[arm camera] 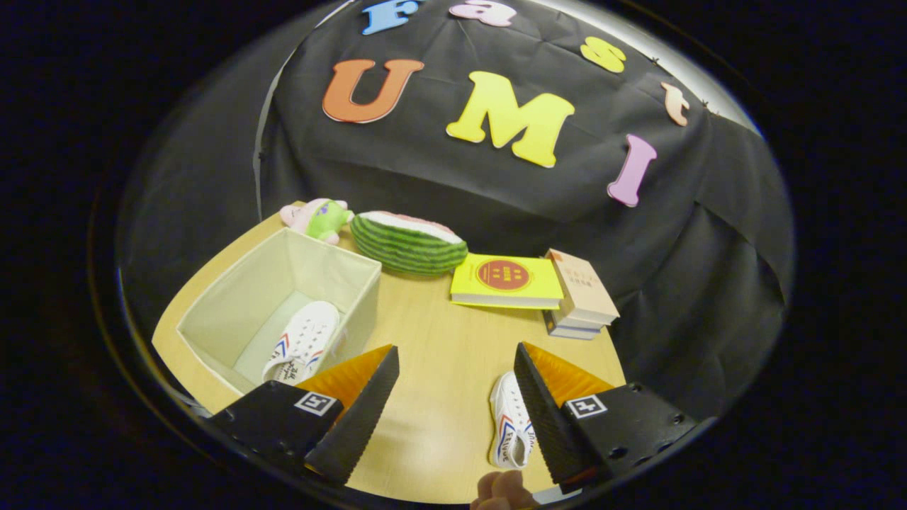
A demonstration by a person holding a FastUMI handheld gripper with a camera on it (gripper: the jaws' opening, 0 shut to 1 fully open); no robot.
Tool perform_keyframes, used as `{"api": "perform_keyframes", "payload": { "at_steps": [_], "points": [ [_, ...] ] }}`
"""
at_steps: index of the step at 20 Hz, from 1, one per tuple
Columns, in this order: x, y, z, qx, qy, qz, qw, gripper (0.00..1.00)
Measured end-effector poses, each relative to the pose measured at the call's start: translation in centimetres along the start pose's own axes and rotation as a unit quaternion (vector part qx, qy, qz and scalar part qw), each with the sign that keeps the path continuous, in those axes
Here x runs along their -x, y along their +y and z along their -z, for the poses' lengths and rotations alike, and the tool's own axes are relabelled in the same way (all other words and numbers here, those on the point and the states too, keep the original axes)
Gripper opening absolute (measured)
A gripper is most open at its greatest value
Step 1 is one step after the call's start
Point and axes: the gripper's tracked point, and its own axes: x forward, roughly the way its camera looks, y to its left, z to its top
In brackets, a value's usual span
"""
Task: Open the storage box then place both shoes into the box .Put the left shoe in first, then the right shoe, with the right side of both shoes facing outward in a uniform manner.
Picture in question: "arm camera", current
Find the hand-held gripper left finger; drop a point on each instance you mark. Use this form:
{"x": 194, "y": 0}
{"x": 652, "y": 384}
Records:
{"x": 361, "y": 411}

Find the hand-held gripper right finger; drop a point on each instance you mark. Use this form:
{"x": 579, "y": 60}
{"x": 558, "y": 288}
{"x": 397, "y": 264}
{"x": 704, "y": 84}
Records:
{"x": 545, "y": 418}

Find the white shoe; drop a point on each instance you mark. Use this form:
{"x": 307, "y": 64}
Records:
{"x": 305, "y": 336}
{"x": 506, "y": 425}

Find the beige fabric storage box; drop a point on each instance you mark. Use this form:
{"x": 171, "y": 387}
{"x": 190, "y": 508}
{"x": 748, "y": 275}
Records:
{"x": 241, "y": 312}

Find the grey book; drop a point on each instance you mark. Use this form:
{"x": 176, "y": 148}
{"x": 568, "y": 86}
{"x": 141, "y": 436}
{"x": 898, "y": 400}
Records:
{"x": 567, "y": 333}

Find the white book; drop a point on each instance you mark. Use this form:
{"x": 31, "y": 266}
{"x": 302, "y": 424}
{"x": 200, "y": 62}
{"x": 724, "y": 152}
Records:
{"x": 577, "y": 324}

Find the beige book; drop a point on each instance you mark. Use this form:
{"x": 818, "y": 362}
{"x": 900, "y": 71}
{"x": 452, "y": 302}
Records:
{"x": 581, "y": 287}

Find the yellow book with red circle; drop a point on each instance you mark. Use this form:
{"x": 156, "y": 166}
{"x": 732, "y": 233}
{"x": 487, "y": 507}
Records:
{"x": 506, "y": 280}

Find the watermelon slice plush toy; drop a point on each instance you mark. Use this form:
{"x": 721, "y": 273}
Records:
{"x": 407, "y": 244}

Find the pink and green plush toy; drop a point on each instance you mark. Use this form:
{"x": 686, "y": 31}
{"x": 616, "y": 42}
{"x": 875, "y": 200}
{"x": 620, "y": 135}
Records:
{"x": 319, "y": 219}

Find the black backdrop cloth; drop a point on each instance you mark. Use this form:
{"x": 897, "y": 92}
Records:
{"x": 496, "y": 198}

